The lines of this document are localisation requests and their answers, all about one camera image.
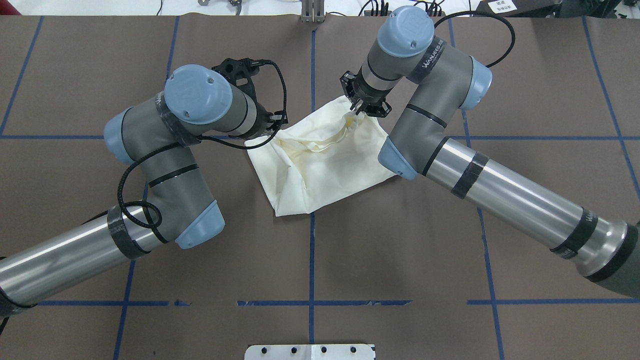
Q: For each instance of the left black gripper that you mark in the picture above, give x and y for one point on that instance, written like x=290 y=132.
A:
x=263 y=119

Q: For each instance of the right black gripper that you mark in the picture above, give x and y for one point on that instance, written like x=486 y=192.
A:
x=368 y=100

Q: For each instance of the cream long-sleeve cat shirt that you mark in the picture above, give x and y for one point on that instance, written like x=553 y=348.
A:
x=327 y=156

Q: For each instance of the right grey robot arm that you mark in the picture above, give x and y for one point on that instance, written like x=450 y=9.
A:
x=533 y=120

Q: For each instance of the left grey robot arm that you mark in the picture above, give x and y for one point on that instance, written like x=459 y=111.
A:
x=162 y=196

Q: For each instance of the aluminium frame post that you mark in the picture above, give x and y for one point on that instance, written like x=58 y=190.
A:
x=313 y=11

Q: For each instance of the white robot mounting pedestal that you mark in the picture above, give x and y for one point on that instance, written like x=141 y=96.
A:
x=331 y=351

